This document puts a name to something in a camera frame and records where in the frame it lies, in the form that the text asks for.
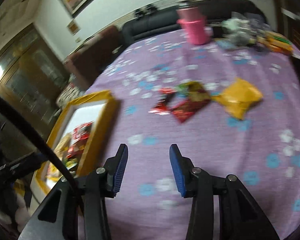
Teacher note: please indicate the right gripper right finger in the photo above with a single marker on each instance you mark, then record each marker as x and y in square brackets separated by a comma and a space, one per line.
[182, 171]

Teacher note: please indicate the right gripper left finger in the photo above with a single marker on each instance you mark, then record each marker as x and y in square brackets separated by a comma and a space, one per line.
[115, 169]

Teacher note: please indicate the small red candy packet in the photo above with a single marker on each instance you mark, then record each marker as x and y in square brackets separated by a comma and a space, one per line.
[161, 107]

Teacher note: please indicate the green gold snack packet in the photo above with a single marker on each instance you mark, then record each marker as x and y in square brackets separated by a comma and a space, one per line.
[194, 90]

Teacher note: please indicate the yellow snack packet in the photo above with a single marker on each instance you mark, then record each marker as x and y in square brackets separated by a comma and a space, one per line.
[238, 98]

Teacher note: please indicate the yellow rimmed tray box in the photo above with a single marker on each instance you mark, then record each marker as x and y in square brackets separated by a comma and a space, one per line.
[81, 130]

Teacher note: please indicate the dark red gold packet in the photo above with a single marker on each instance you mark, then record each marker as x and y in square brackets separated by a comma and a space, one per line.
[195, 101]

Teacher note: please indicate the purple floral tablecloth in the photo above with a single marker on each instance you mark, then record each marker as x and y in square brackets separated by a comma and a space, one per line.
[263, 150]

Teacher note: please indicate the brown armchair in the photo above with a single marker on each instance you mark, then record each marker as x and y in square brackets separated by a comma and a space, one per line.
[90, 59]

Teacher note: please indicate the wooden glass cabinet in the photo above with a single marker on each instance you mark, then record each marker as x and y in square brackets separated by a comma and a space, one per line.
[31, 79]

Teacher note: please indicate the clear bag dark contents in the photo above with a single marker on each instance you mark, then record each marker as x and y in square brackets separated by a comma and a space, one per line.
[241, 39]

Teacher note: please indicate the pink sleeved thermos bottle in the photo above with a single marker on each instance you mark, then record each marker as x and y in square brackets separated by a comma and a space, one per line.
[193, 22]

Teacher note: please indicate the white green plastic bag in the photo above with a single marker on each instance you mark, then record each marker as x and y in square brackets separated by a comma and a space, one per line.
[235, 25]

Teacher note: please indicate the orange biscuit packs stack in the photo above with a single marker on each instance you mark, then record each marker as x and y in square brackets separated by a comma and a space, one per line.
[275, 42]

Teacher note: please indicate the black leather sofa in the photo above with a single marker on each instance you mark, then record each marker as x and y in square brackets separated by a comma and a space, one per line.
[151, 21]

